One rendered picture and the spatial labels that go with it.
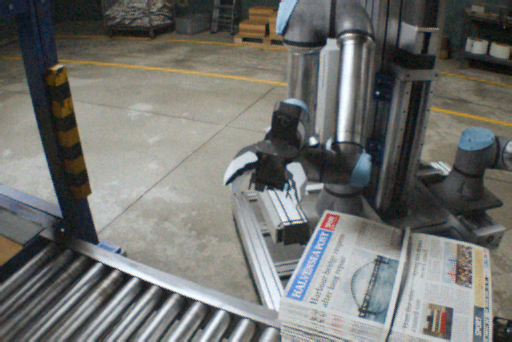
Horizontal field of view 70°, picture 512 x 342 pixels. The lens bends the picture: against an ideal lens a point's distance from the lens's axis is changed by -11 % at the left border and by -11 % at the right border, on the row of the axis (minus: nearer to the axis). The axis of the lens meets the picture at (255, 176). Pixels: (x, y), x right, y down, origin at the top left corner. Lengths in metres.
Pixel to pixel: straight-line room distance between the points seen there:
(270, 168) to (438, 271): 0.38
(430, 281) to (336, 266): 0.18
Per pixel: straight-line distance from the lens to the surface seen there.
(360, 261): 0.80
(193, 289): 1.06
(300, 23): 1.03
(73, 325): 1.06
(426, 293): 0.78
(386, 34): 1.28
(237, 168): 0.64
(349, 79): 0.95
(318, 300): 0.72
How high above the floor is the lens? 1.56
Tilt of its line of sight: 31 degrees down
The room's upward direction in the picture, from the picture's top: straight up
